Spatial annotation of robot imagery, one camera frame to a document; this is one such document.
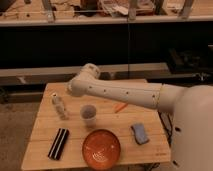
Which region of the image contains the clear plastic bottle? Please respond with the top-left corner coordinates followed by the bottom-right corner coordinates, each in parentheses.
top-left (51, 93), bottom-right (68, 120)

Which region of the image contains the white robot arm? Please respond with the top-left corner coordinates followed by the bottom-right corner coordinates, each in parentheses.
top-left (67, 63), bottom-right (213, 171)

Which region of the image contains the wooden shelf with clutter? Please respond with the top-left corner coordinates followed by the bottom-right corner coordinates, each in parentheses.
top-left (0, 0), bottom-right (213, 27)

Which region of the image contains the wooden table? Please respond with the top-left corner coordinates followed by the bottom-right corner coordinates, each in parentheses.
top-left (21, 83), bottom-right (171, 171)

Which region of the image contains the orange carrot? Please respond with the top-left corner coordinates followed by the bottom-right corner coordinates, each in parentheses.
top-left (114, 103), bottom-right (128, 113)

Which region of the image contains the blue grey sponge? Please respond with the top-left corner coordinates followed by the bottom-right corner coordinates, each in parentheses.
top-left (131, 123), bottom-right (149, 145)

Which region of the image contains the black cable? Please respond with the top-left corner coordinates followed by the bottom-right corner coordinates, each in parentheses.
top-left (159, 111), bottom-right (174, 148)

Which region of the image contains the orange bowl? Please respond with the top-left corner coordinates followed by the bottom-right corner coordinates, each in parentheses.
top-left (82, 129), bottom-right (121, 171)

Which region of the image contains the black striped box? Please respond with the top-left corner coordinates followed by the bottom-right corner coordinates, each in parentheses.
top-left (48, 128), bottom-right (69, 160)

